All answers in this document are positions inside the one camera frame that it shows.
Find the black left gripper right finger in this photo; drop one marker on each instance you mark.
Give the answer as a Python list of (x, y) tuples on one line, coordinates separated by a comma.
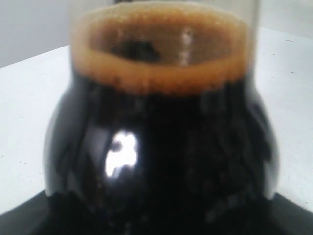
[(288, 218)]

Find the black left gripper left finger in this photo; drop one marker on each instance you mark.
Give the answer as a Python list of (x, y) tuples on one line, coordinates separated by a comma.
[(30, 218)]

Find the dark soy sauce bottle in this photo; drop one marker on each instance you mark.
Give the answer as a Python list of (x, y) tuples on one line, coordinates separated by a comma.
[(162, 130)]

